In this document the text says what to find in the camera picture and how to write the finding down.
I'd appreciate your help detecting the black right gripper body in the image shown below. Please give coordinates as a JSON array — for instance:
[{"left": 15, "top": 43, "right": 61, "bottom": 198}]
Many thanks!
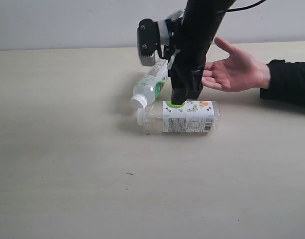
[{"left": 168, "top": 37, "right": 213, "bottom": 94}]

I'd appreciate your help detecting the clear bottle white cartoon label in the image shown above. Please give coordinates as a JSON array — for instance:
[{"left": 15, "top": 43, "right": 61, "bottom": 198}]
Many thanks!
[{"left": 137, "top": 101, "right": 220, "bottom": 134}]

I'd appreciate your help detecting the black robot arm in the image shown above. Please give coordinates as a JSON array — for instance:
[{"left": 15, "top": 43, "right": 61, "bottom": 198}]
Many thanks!
[{"left": 168, "top": 0, "right": 235, "bottom": 105}]

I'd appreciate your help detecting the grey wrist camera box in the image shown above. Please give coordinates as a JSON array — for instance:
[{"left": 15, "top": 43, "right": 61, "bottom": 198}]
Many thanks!
[{"left": 137, "top": 9, "right": 184, "bottom": 66}]

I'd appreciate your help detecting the person's open hand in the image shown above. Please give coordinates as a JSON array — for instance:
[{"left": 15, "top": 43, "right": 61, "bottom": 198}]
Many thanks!
[{"left": 202, "top": 37, "right": 271, "bottom": 93}]

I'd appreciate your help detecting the white cap green label bottle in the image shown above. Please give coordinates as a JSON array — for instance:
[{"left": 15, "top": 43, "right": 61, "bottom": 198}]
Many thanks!
[{"left": 129, "top": 59, "right": 168, "bottom": 110}]

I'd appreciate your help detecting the black cable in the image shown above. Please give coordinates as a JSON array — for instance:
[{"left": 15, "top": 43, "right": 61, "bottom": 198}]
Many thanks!
[{"left": 226, "top": 0, "right": 266, "bottom": 12}]

